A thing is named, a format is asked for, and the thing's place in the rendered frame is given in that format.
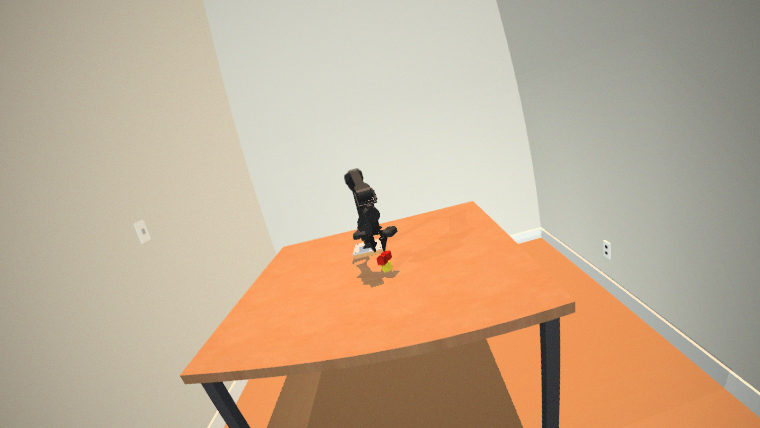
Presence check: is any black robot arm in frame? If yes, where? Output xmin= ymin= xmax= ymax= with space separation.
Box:
xmin=344 ymin=168 xmax=380 ymax=240

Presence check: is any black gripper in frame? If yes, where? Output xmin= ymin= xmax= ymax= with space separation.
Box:
xmin=353 ymin=221 xmax=398 ymax=253

